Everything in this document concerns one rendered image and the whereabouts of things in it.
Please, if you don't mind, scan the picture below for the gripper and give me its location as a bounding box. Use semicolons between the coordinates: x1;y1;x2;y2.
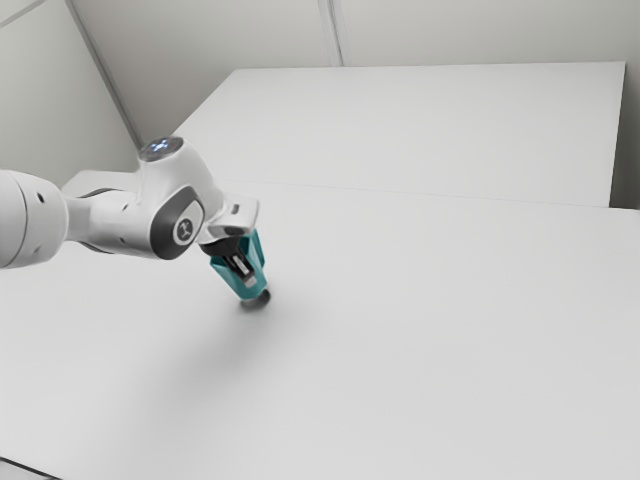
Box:
199;235;253;281

